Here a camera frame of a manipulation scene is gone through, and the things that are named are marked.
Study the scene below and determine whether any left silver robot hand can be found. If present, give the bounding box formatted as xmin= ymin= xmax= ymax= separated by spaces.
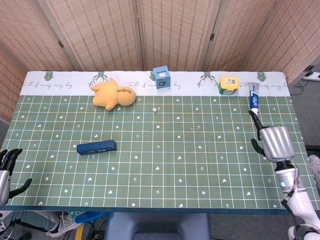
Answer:
xmin=0 ymin=148 xmax=33 ymax=208

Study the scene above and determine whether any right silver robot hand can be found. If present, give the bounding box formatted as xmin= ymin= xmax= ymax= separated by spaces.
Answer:
xmin=248 ymin=109 xmax=296 ymax=163

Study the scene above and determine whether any grey knit shoe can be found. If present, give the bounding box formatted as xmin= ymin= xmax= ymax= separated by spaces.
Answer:
xmin=307 ymin=154 xmax=320 ymax=195

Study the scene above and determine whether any grey trouser leg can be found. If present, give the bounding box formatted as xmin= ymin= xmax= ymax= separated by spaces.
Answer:
xmin=4 ymin=211 xmax=63 ymax=235

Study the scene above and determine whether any white blue toothpaste tube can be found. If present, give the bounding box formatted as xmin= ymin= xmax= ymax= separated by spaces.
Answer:
xmin=248 ymin=82 xmax=262 ymax=116

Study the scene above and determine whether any grey white sneaker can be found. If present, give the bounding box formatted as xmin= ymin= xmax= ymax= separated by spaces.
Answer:
xmin=46 ymin=212 xmax=85 ymax=238

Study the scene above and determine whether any yellow lidded green container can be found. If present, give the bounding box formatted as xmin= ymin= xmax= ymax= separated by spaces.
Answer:
xmin=218 ymin=75 xmax=240 ymax=96

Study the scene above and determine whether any white power strip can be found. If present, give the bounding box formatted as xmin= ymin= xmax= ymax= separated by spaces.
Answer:
xmin=302 ymin=71 xmax=320 ymax=81

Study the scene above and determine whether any blue plastic bin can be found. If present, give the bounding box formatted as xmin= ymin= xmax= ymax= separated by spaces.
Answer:
xmin=74 ymin=211 xmax=103 ymax=225

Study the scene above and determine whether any dark blue rectangular box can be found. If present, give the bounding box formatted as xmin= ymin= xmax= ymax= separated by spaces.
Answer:
xmin=76 ymin=139 xmax=118 ymax=156

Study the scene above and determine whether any green grid tablecloth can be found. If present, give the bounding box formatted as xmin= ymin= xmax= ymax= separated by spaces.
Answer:
xmin=0 ymin=70 xmax=320 ymax=215

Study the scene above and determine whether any blue cube box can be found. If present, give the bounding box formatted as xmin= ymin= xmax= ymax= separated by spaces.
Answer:
xmin=152 ymin=65 xmax=172 ymax=90

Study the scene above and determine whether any yellow plush duck toy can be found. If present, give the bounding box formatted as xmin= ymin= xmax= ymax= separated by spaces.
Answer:
xmin=90 ymin=77 xmax=137 ymax=111

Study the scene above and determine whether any blue grey chair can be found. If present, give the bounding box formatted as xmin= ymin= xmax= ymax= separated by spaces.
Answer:
xmin=103 ymin=212 xmax=212 ymax=240

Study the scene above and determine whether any woven folding screen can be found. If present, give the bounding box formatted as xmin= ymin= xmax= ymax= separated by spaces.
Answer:
xmin=0 ymin=0 xmax=320 ymax=123

